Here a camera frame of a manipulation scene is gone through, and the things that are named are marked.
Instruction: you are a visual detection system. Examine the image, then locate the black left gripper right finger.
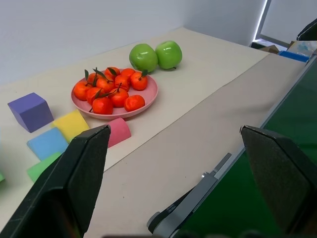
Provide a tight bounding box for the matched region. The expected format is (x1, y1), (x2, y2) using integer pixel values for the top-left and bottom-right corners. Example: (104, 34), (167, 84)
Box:
(239, 124), (317, 234)

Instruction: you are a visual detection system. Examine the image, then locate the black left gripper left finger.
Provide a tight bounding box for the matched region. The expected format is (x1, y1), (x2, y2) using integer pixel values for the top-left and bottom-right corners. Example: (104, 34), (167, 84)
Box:
(0, 124), (111, 238)

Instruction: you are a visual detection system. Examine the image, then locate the blue foam block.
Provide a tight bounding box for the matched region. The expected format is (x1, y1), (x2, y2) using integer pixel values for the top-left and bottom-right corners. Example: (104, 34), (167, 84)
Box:
(26, 127), (69, 161)

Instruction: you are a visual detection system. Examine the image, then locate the yellow foam block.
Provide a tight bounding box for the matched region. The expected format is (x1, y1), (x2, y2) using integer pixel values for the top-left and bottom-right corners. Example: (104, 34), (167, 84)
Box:
(51, 109), (90, 143)

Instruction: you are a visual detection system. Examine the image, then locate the pink half-cylinder foam block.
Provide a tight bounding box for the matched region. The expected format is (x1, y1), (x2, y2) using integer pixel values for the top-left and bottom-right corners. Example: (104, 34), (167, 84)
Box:
(106, 117), (132, 149)

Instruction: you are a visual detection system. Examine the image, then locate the purple foam cube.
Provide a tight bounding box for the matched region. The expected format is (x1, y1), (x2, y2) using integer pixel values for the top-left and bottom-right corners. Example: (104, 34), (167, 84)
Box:
(7, 92), (54, 133)

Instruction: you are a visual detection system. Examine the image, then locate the small orange tangerine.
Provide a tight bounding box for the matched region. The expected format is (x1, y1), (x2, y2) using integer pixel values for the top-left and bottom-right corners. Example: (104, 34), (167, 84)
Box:
(73, 81), (93, 101)
(130, 71), (149, 91)
(104, 66), (121, 80)
(108, 88), (129, 108)
(123, 95), (146, 113)
(120, 68), (136, 78)
(86, 87), (105, 105)
(96, 76), (115, 93)
(92, 97), (114, 115)
(86, 72), (100, 86)
(114, 75), (131, 92)

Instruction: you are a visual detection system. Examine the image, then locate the pink round plate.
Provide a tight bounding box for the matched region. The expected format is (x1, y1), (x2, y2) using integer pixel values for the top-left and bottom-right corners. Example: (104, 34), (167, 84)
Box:
(71, 68), (159, 120)

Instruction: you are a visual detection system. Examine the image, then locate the blue plastic bin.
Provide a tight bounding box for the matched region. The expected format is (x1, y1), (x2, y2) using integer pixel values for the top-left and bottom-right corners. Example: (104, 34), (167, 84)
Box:
(277, 50), (311, 63)

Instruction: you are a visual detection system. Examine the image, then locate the brown cardboard box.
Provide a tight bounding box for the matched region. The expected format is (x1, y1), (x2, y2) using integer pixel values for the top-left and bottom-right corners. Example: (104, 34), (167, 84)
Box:
(259, 44), (281, 54)

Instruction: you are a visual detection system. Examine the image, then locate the green apple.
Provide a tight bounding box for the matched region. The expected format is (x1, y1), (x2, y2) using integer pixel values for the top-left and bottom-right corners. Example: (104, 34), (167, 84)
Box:
(128, 43), (159, 73)
(155, 40), (183, 70)

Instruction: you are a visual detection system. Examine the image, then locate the black background object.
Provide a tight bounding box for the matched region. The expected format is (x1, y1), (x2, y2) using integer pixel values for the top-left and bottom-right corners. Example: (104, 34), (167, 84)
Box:
(296, 18), (317, 42)

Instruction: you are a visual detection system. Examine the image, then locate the white roller blind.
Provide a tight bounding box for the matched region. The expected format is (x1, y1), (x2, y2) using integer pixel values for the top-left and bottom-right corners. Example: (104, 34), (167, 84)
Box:
(259, 0), (317, 43)

